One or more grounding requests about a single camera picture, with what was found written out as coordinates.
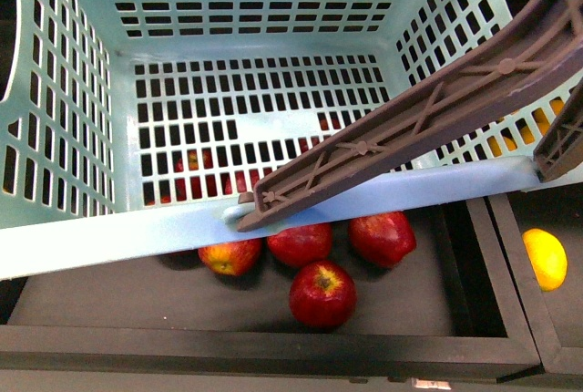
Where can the red apple middle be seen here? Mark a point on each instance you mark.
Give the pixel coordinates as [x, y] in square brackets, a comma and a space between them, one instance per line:
[299, 246]

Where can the red apple right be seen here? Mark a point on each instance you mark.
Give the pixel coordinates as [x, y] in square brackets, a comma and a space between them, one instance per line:
[382, 239]

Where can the red yellow apple left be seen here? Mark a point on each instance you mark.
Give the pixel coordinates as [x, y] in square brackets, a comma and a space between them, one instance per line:
[231, 258]

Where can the black lemon tray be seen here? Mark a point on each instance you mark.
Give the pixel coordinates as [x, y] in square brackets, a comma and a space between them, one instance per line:
[554, 318]

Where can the yellow lemon in tray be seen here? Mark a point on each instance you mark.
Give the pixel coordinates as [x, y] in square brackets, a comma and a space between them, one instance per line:
[548, 258]

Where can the light blue plastic basket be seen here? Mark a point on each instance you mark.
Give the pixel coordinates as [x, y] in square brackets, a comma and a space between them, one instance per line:
[88, 87]

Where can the brown basket handle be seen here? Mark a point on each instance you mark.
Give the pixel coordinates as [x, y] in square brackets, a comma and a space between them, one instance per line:
[560, 150]
[537, 51]

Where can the apples under basket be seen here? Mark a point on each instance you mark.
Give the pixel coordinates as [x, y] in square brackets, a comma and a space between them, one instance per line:
[199, 174]

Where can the black apple tray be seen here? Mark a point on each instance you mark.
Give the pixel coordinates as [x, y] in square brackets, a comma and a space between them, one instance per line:
[448, 310]

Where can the lemons behind basket wall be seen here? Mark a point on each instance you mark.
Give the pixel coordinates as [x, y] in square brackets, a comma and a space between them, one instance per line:
[516, 133]

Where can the red apple front centre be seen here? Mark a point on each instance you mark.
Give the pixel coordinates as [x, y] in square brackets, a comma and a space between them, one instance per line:
[322, 295]

